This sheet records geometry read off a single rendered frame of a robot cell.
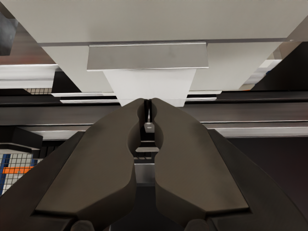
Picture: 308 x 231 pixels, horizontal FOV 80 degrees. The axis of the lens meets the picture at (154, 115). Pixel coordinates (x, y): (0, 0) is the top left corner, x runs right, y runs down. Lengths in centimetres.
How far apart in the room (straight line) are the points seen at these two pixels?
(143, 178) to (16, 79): 22
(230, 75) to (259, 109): 34
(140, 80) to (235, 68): 9
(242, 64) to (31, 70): 23
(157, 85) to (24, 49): 17
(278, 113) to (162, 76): 42
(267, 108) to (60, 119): 52
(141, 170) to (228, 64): 14
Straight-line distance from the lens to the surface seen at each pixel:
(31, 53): 27
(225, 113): 50
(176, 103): 25
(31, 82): 31
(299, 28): 40
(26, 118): 57
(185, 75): 18
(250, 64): 19
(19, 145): 53
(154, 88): 20
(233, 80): 21
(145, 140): 40
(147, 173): 21
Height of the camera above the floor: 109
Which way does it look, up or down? 18 degrees down
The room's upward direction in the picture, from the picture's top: 179 degrees clockwise
